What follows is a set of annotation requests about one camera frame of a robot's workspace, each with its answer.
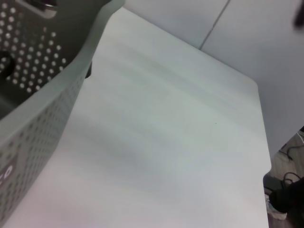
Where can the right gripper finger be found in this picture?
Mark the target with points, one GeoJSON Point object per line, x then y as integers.
{"type": "Point", "coordinates": [299, 14]}

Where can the grey-green perforated storage bin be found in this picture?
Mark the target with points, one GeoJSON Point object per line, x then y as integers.
{"type": "Point", "coordinates": [47, 107]}

